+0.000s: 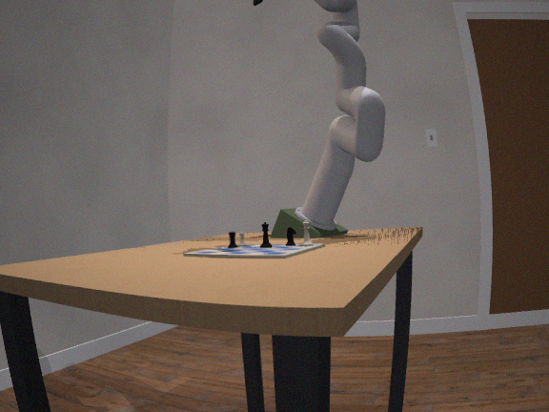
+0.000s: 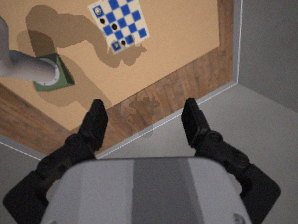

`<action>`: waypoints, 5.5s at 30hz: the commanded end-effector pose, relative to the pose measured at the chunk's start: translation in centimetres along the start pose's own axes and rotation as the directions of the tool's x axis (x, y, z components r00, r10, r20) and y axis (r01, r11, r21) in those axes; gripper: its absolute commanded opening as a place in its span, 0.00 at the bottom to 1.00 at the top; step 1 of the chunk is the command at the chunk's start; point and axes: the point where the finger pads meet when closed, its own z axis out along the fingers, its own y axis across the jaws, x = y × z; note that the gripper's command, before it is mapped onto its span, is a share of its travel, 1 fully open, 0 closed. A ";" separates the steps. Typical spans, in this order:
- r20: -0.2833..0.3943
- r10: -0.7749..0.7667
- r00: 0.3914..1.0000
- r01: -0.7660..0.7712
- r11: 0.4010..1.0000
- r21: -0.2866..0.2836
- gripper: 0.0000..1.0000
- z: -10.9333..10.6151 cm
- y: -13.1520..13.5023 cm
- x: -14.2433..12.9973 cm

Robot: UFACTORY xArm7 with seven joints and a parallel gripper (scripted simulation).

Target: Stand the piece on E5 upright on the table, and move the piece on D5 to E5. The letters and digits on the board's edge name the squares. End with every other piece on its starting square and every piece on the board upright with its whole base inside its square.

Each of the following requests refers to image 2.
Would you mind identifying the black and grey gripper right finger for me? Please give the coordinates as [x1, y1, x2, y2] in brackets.
[181, 98, 281, 224]

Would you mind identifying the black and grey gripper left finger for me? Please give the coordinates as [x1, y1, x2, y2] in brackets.
[2, 99, 108, 224]

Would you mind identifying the blue and white chessboard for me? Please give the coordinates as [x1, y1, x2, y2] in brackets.
[87, 0, 150, 55]

